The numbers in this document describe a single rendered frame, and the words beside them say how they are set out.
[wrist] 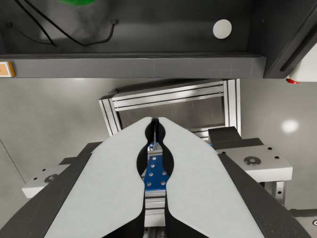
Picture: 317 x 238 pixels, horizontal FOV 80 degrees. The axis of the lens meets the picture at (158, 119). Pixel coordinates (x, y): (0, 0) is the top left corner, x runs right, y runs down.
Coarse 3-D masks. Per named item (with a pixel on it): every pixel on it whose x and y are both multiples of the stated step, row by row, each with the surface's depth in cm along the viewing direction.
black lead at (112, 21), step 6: (24, 0) 30; (30, 6) 32; (48, 18) 35; (6, 24) 47; (12, 24) 48; (54, 24) 37; (18, 30) 48; (42, 30) 39; (60, 30) 39; (48, 36) 42; (108, 36) 47; (42, 42) 49; (48, 42) 49; (54, 42) 49; (78, 42) 45; (90, 42) 48; (96, 42) 48
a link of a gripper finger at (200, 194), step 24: (168, 120) 11; (168, 144) 9; (192, 144) 9; (168, 168) 9; (192, 168) 8; (216, 168) 8; (168, 192) 7; (192, 192) 7; (216, 192) 7; (168, 216) 6; (192, 216) 6; (216, 216) 6; (240, 216) 6
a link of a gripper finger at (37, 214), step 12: (84, 156) 8; (72, 168) 8; (60, 180) 7; (72, 180) 7; (48, 192) 7; (60, 192) 7; (36, 204) 6; (48, 204) 6; (60, 204) 6; (12, 216) 6; (24, 216) 6; (36, 216) 6; (48, 216) 6; (12, 228) 6; (24, 228) 6; (36, 228) 6; (48, 228) 6
